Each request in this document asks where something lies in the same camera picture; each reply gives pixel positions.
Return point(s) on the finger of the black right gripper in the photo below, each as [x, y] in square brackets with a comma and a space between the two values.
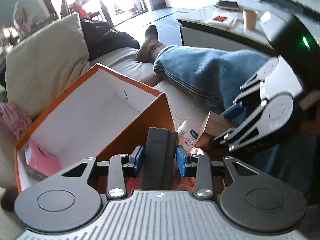
[249, 95]
[250, 136]

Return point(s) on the white coffee table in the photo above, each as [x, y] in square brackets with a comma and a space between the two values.
[196, 31]

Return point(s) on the black rectangular case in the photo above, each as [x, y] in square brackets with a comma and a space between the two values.
[158, 164]

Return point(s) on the right leg in jeans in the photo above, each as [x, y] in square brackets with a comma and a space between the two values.
[210, 75]

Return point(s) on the pink package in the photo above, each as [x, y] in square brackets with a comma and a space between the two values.
[39, 163]

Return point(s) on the black quilted jacket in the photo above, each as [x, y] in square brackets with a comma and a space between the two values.
[101, 38]

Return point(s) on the cream sofa cushion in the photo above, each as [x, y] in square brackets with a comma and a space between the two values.
[43, 65]

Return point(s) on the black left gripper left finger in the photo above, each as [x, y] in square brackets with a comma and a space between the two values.
[73, 197]

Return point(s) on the brown cardboard box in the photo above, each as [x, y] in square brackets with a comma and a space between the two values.
[213, 126]

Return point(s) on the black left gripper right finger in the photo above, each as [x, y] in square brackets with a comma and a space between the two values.
[248, 198]

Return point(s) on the beige sofa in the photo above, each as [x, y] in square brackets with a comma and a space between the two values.
[181, 104]

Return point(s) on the white blue carton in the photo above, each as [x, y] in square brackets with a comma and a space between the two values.
[187, 134]

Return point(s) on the black notebook on table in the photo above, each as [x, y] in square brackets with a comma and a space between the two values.
[227, 5]

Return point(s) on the orange cardboard box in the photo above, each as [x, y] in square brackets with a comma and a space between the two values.
[101, 114]

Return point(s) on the brown paper cup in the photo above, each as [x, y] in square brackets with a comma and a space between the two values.
[249, 18]

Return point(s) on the pink crumpled cloth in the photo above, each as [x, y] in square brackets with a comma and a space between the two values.
[15, 119]

